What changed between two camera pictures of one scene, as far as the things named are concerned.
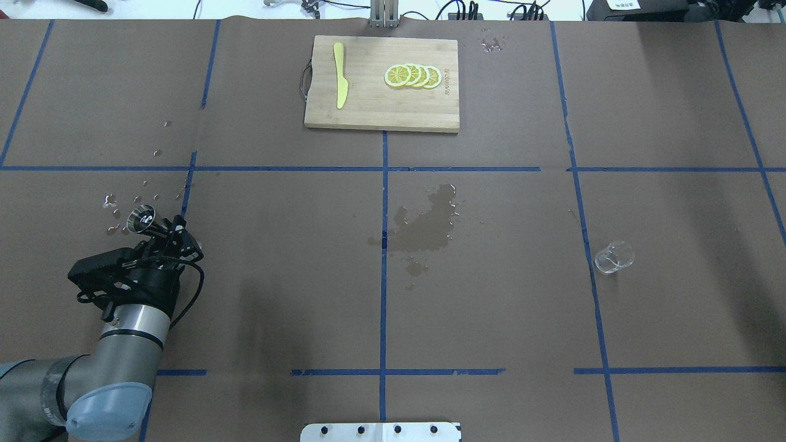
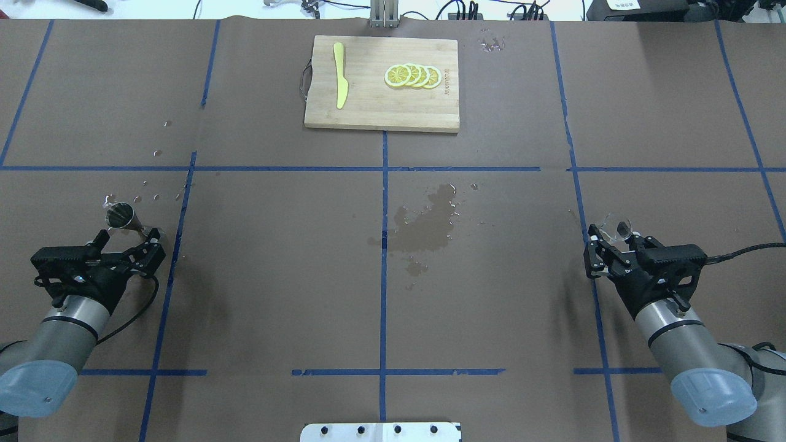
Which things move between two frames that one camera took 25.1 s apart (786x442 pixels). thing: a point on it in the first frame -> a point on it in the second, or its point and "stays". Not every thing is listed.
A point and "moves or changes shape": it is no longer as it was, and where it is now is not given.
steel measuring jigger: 141,219 -> 122,215
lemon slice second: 416,75 stays
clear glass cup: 619,255 moves or changes shape
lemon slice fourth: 435,77 stays
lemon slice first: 397,75 stays
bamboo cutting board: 371,102 stays
